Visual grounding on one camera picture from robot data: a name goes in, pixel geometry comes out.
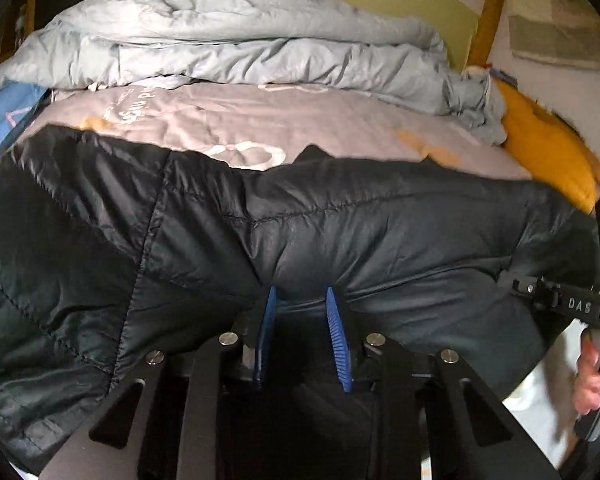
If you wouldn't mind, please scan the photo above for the grey-blue duvet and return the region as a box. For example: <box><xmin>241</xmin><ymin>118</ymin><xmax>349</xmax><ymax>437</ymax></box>
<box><xmin>0</xmin><ymin>0</ymin><xmax>507</xmax><ymax>145</ymax></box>

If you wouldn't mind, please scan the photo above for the person's right hand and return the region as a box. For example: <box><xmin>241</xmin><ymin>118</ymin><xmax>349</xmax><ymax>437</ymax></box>
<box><xmin>574</xmin><ymin>332</ymin><xmax>600</xmax><ymax>416</ymax></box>

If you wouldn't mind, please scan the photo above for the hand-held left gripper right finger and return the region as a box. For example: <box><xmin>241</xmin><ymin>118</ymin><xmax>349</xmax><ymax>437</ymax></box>
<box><xmin>325</xmin><ymin>285</ymin><xmax>563</xmax><ymax>480</ymax></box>

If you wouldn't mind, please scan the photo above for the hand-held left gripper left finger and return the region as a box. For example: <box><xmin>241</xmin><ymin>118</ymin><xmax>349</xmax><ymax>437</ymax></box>
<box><xmin>40</xmin><ymin>285</ymin><xmax>279</xmax><ymax>480</ymax></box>

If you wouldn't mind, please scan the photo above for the yellow pillow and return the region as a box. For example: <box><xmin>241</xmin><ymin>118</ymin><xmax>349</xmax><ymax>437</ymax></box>
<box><xmin>495</xmin><ymin>80</ymin><xmax>600</xmax><ymax>216</ymax></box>

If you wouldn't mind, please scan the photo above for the checkered hanging cloth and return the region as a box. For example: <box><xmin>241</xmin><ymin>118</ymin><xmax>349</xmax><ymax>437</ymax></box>
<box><xmin>502</xmin><ymin>0</ymin><xmax>600</xmax><ymax>68</ymax></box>

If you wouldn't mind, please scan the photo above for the black puffer jacket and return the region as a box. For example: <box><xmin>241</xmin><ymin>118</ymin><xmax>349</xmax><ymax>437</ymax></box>
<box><xmin>0</xmin><ymin>125</ymin><xmax>600</xmax><ymax>476</ymax></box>

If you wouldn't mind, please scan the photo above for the blue pillow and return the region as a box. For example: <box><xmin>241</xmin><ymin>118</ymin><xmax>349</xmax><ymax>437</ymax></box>
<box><xmin>0</xmin><ymin>82</ymin><xmax>51</xmax><ymax>166</ymax></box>

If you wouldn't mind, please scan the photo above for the wooden bed frame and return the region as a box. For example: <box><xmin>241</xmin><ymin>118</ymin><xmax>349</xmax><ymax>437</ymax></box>
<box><xmin>0</xmin><ymin>0</ymin><xmax>508</xmax><ymax>86</ymax></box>

